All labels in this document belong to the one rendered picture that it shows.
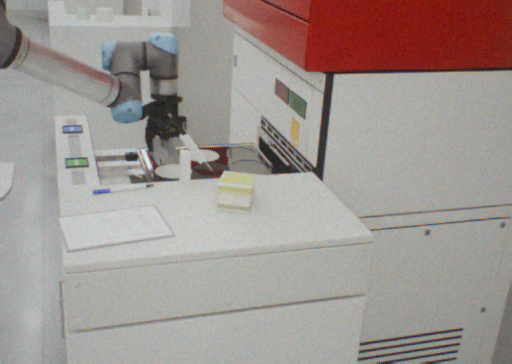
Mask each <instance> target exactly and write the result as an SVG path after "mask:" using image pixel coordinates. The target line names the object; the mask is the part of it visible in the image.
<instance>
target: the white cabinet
mask: <svg viewBox="0 0 512 364"><path fill-rule="evenodd" d="M62 282H63V284H64V279H63V280H61V281H60V282H59V294H60V312H61V325H62V338H64V339H66V340H67V355H68V357H67V364H357V361H358V349H359V343H360V338H361V332H362V326H363V315H364V309H365V303H366V295H365V294H364V293H363V294H357V295H350V296H343V297H329V298H322V299H315V300H309V301H303V302H296V303H282V304H275V305H268V306H262V307H255V308H249V309H235V310H228V311H221V312H214V313H208V314H201V315H188V316H181V317H174V318H167V319H161V320H154V321H147V322H134V323H127V324H120V325H113V326H106V327H100V328H93V329H87V330H73V331H68V330H67V328H66V336H65V334H64V321H63V320H65V323H66V315H65V318H64V317H63V301H64V296H63V291H62Z"/></svg>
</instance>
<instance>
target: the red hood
mask: <svg viewBox="0 0 512 364"><path fill-rule="evenodd" d="M222 15H223V16H224V17H226V19H228V20H229V21H232V22H233V23H234V24H236V25H237V26H238V27H239V28H242V29H244V31H246V32H247V33H249V34H251V35H252V36H254V37H255V38H256V39H257V40H260V41H262V43H264V44H265V45H267V46H269V47H270V48H272V49H273V50H274V51H275V52H278V53H279V54H280V55H282V56H283V57H285V58H287V59H288V60H290V61H291V62H292V63H295V64H296V65H297V66H298V67H300V68H301V69H303V70H305V71H306V72H323V71H363V70H424V69H486V68H512V0H223V3H222Z"/></svg>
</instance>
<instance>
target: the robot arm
mask: <svg viewBox="0 0 512 364"><path fill-rule="evenodd" d="M101 62H102V69H103V70H105V71H109V72H110V74H107V73H106V72H103V71H101V70H100V69H98V68H94V67H92V66H90V65H89V64H87V63H84V62H82V61H79V60H77V59H76V58H73V57H71V56H70V55H66V54H64V53H62V52H60V51H58V50H57V49H54V48H51V47H49V46H47V45H44V44H43V43H41V42H38V41H36V40H33V39H31V38H30V37H28V36H26V35H24V33H23V31H22V29H20V28H18V27H17V26H15V25H13V24H11V22H9V21H8V19H7V18H6V0H0V69H1V70H6V69H9V68H12V69H14V70H16V71H19V72H23V73H25V74H26V75H29V76H31V77H33V78H38V79H39V80H42V81H44V82H46V83H48V84H51V85H55V86H57V87H58V88H61V89H63V90H65V91H70V92H71V93H74V94H76V95H78V96H80V97H84V98H87V99H89V100H90V101H93V102H95V103H97V104H102V105H103V106H106V107H108V108H110V109H111V110H110V112H111V114H112V118H113V119H114V121H117V122H120V123H124V124H128V123H132V122H138V121H142V120H144V119H145V117H147V116H149V117H148V119H147V120H146V121H147V124H146V128H145V134H144V139H145V143H146V145H147V147H148V150H149V151H150V155H151V157H152V158H153V159H154V161H155V163H156V164H157V165H158V166H159V167H161V166H162V164H163V163H164V161H165V159H167V158H168V156H176V155H177V149H176V148H175V147H174V145H173V144H172V138H173V137H178V138H180V132H179V130H178V129H177V128H176V127H175V126H174V123H173V122H171V120H170V119H169V116H168V113H170V114H171V115H174V117H175V118H176V119H177V121H178V122H180V125H181V126H182V128H183V122H185V130H186V116H181V115H179V103H180V102H182V97H181V96H178V93H177V92H178V77H179V39H178V37H177V36H176V35H175V34H173V33H150V34H149V41H120V40H117V41H105V42H103V43H102V44H101ZM146 70H150V98H152V99H154V100H156V101H152V102H150V103H149V104H145V105H144V106H142V104H143V101H142V92H141V75H140V71H146ZM156 136H159V137H156Z"/></svg>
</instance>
